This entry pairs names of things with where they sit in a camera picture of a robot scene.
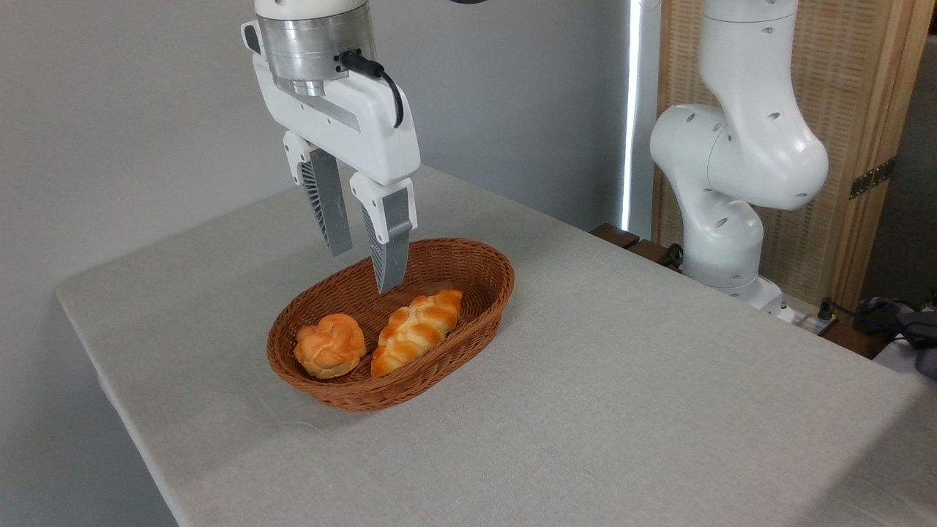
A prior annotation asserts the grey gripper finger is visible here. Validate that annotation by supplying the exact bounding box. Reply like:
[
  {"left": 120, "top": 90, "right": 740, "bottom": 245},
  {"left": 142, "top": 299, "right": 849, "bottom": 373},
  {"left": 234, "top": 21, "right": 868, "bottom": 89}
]
[
  {"left": 349, "top": 172, "right": 419, "bottom": 295},
  {"left": 283, "top": 130, "right": 354, "bottom": 258}
]

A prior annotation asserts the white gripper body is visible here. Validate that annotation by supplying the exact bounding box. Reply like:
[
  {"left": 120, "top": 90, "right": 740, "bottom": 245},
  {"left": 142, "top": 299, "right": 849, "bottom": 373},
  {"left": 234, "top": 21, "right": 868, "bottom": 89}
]
[{"left": 241, "top": 20, "right": 422, "bottom": 188}]

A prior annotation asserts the round knotted bread roll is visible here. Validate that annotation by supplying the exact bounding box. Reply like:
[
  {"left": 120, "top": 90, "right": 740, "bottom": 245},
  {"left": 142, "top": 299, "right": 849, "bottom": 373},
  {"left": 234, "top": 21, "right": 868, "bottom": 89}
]
[{"left": 294, "top": 313, "right": 367, "bottom": 379}]

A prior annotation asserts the long braided bread loaf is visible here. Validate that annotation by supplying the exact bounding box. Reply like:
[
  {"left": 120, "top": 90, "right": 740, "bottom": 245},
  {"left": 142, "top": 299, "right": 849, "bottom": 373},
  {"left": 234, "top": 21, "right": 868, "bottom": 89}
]
[{"left": 370, "top": 289, "right": 463, "bottom": 378}]

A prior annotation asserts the brown wicker basket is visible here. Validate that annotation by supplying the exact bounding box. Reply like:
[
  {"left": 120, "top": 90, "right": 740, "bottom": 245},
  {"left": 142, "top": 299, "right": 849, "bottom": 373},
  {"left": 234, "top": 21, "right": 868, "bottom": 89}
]
[{"left": 266, "top": 237, "right": 515, "bottom": 412}]

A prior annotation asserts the grey tablecloth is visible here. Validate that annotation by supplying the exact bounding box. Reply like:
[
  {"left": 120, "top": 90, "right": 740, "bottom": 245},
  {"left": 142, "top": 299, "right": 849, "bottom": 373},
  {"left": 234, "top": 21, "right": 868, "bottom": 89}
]
[{"left": 55, "top": 165, "right": 937, "bottom": 527}]

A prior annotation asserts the white power strip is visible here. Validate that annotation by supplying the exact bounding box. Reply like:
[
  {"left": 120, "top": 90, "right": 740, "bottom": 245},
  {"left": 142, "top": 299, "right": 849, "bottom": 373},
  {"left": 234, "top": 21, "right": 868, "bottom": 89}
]
[{"left": 776, "top": 304, "right": 840, "bottom": 337}]

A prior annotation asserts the metal screen hinge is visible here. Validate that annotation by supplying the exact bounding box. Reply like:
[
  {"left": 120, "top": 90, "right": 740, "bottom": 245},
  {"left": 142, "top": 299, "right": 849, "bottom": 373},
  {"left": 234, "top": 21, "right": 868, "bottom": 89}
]
[{"left": 849, "top": 157, "right": 895, "bottom": 200}]

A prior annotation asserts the wooden rattan folding screen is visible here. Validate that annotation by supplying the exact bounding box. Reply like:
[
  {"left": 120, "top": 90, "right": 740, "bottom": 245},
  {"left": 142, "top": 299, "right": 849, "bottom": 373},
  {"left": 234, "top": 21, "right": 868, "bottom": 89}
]
[{"left": 652, "top": 0, "right": 937, "bottom": 315}]

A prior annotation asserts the dark grey bag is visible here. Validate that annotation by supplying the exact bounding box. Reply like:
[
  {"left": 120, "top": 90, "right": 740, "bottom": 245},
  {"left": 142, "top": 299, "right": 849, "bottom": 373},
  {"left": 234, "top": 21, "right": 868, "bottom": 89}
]
[{"left": 856, "top": 295, "right": 937, "bottom": 379}]

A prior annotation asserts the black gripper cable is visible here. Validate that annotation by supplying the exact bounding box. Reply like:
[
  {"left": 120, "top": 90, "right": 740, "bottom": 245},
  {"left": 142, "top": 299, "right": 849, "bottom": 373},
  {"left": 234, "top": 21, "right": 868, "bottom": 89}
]
[{"left": 340, "top": 50, "right": 405, "bottom": 129}]

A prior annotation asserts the white vertical window frame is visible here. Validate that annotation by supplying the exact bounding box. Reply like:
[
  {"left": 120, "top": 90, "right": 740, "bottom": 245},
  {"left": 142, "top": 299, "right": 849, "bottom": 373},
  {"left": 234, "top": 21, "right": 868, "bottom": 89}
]
[{"left": 621, "top": 0, "right": 663, "bottom": 239}]

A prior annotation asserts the black power plug cable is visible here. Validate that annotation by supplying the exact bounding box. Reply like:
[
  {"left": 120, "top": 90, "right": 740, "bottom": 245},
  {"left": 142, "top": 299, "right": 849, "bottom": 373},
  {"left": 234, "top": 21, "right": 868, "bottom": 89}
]
[{"left": 815, "top": 297, "right": 937, "bottom": 345}]

